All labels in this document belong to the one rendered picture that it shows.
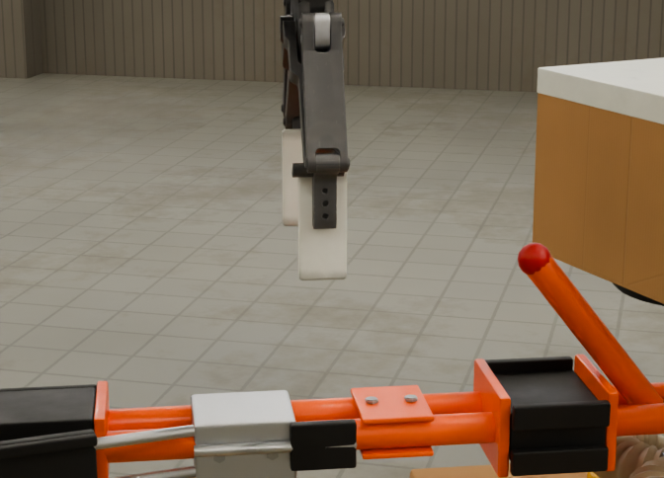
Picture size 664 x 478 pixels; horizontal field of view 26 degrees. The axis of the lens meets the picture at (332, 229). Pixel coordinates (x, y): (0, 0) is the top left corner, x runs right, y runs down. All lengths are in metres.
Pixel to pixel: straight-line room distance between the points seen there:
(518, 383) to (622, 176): 1.86
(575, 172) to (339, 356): 1.51
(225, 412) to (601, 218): 2.02
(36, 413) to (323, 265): 0.23
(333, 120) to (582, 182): 2.16
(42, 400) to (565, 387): 0.37
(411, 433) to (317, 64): 0.28
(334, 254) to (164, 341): 3.59
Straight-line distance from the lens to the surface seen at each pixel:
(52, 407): 1.00
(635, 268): 2.89
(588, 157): 2.98
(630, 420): 1.04
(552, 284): 1.01
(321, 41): 0.88
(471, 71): 9.20
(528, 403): 1.02
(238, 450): 0.98
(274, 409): 1.00
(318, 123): 0.86
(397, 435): 1.00
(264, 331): 4.55
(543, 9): 9.10
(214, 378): 4.16
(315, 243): 0.90
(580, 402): 1.00
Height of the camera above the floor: 1.46
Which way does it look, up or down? 15 degrees down
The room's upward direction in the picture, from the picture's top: straight up
